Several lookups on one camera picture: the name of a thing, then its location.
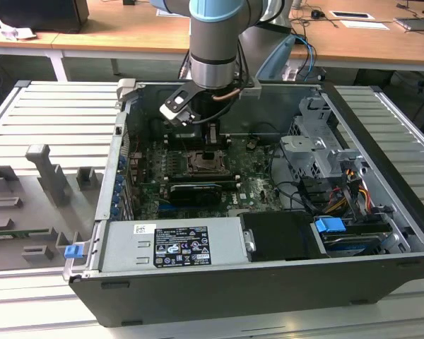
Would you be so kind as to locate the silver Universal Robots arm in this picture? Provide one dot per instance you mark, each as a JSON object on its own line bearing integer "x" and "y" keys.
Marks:
{"x": 213, "y": 42}

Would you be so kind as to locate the black RAM slot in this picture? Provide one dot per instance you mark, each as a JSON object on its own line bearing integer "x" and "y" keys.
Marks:
{"x": 212, "y": 173}
{"x": 198, "y": 183}

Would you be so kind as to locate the CPU socket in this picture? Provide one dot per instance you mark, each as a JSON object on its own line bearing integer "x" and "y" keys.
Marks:
{"x": 189, "y": 171}

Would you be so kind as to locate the silver coin battery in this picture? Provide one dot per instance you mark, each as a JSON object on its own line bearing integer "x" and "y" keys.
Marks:
{"x": 252, "y": 144}

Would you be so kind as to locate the black graphics card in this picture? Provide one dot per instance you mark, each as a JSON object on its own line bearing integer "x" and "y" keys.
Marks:
{"x": 194, "y": 196}

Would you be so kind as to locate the green motherboard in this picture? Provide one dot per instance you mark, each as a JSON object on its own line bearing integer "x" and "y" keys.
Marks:
{"x": 258, "y": 190}

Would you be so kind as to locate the silver metal drive cage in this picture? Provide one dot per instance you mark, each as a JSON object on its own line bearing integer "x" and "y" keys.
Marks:
{"x": 304, "y": 152}

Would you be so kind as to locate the wooden desk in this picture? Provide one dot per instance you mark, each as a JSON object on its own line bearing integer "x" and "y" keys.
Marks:
{"x": 109, "y": 31}
{"x": 357, "y": 42}

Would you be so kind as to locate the black computer mouse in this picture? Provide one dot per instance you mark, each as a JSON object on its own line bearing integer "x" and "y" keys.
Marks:
{"x": 317, "y": 14}

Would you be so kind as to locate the black plastic shroud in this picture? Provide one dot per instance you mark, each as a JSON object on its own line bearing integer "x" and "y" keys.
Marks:
{"x": 279, "y": 236}

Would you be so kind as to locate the hard disk in blue carrier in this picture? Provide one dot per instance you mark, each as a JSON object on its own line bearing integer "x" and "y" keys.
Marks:
{"x": 328, "y": 226}

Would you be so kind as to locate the grey power supply unit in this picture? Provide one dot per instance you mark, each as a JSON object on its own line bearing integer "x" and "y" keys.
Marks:
{"x": 127, "y": 247}

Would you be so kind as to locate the white paper sheet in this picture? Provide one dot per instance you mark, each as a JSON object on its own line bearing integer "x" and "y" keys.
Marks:
{"x": 365, "y": 24}

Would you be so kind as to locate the open black PC case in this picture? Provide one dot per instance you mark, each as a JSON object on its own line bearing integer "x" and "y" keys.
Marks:
{"x": 233, "y": 300}

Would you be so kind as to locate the blue plastic case latch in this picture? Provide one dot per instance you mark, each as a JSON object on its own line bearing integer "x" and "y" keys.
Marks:
{"x": 72, "y": 251}

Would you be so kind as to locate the black computer box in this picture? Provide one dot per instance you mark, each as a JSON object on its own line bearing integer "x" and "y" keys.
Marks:
{"x": 32, "y": 14}

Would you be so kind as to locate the crumpled white paper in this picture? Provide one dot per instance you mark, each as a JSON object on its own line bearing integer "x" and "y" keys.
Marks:
{"x": 16, "y": 31}

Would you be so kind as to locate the grey laptop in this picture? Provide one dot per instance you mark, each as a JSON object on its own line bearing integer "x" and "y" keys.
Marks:
{"x": 415, "y": 24}

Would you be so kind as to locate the grey parts rack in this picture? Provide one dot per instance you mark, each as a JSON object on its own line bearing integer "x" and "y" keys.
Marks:
{"x": 21, "y": 212}

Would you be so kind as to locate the green RAM stick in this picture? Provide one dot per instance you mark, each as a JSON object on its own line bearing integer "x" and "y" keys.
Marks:
{"x": 17, "y": 233}

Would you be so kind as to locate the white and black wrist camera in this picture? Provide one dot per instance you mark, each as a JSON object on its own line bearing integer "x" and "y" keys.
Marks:
{"x": 178, "y": 102}

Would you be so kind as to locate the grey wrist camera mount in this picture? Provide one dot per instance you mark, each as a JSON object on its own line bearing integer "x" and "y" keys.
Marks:
{"x": 251, "y": 92}

